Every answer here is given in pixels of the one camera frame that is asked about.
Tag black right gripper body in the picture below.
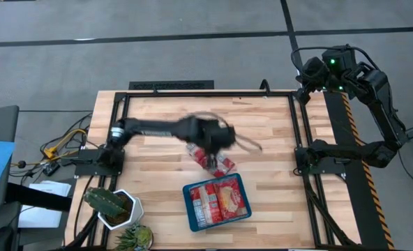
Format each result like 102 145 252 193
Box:
299 56 332 92

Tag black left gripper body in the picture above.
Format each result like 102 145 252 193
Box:
188 114 237 158

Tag red Orville Redenbacher popcorn bag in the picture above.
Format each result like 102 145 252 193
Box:
213 176 248 220
185 142 236 178
189 183 224 228

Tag blue plastic basket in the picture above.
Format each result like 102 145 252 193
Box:
182 173 253 233

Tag black floor vent grille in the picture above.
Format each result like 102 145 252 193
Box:
128 79 215 91

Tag white hexagonal plant pot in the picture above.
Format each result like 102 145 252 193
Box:
97 189 144 231

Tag yellow black hazard stripe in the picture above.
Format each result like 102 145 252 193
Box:
340 92 396 250

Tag green spiky succulent plant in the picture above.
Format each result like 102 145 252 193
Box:
114 222 154 251

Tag green cactus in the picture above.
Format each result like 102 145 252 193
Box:
83 187 127 218

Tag black power adapter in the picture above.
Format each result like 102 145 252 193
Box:
42 162 61 176

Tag black bar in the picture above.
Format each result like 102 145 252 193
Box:
6 183 73 212

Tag white paper sheets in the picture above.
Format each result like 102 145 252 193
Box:
17 180 72 229

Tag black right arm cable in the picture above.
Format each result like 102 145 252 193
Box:
290 45 382 73

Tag black metal table frame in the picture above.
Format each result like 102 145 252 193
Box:
65 91 363 251

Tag black floor cables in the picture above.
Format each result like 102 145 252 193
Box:
10 113 93 177

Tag yellow cable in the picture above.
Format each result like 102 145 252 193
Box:
10 128 89 167

